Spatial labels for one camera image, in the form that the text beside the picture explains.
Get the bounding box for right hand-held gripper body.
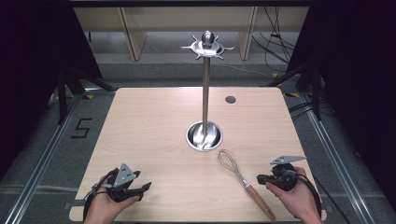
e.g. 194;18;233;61
269;155;307;192

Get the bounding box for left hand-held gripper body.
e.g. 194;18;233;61
106;161;138;203

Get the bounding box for wire whisk with wooden handle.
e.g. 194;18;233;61
217;148;276;222

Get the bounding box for metal utensil rack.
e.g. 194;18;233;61
180;30;235;152

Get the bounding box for person's right hand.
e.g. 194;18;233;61
265;166;323;224

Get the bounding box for person's left hand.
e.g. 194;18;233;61
84;175;141;224

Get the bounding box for black metal stand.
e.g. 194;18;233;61
263;61;323;121
56;64;117;126

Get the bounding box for dark curtain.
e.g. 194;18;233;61
285;0;396;204
0;0;105;183

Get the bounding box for light wooden shelf unit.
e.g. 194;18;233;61
73;7;310;62

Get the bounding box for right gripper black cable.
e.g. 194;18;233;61
292;172;351;224

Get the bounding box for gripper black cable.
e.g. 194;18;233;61
81;168;120;222
292;172;351;224

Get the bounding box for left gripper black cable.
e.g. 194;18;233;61
81;168;120;222

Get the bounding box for metal floor rail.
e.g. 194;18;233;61
298;92;376;224
2;92;84;224

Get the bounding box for black cables beside table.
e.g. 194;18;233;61
287;102;315;121

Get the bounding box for black floor cables bundle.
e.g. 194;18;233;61
251;6;297;65

